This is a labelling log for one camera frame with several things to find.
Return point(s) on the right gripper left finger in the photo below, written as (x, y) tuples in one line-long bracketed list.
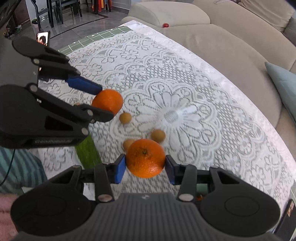
[(102, 176)]

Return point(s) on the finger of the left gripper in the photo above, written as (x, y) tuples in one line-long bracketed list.
[(54, 65), (61, 119)]

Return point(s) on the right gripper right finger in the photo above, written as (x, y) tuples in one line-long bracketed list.
[(195, 184)]

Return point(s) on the orange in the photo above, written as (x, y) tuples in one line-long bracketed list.
[(109, 100), (145, 158)]

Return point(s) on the brown longan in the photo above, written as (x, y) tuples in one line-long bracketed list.
[(125, 118), (127, 143), (158, 135)]

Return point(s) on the green checked table mat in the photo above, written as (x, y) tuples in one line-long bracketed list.
[(92, 38)]

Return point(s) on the smartphone with lit screen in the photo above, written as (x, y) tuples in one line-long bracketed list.
[(43, 37)]

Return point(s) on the dark dining chairs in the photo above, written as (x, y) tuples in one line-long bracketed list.
[(55, 9)]

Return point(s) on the white lace tablecloth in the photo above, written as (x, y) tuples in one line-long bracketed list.
[(207, 119)]

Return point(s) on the light blue cushion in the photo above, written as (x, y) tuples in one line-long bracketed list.
[(284, 81)]

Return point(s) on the beige sofa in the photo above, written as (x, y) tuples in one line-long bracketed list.
[(236, 41)]

